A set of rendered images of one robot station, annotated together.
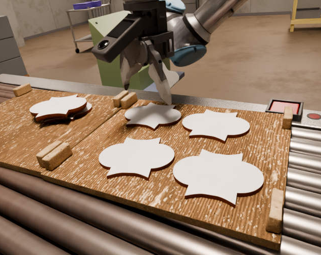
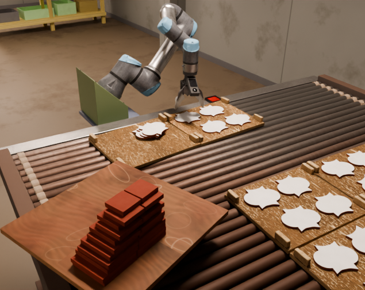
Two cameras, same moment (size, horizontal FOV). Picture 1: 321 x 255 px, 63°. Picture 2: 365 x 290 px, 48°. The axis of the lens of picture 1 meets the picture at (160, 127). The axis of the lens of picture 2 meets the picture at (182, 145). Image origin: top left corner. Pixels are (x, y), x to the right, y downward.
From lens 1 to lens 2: 1.90 m
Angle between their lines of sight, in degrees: 55
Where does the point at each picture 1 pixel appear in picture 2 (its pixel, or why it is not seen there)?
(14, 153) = (178, 147)
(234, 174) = (241, 117)
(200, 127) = (211, 113)
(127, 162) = (216, 128)
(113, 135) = (192, 128)
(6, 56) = not seen: outside the picture
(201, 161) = (230, 118)
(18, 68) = not seen: outside the picture
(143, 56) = not seen: hidden behind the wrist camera
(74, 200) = (219, 143)
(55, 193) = (211, 145)
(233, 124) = (216, 108)
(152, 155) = (218, 123)
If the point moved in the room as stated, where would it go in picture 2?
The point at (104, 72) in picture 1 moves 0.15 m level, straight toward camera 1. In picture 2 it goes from (102, 114) to (127, 117)
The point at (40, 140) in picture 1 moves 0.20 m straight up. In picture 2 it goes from (174, 141) to (174, 102)
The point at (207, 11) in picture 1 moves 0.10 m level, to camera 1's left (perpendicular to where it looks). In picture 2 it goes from (161, 64) to (152, 69)
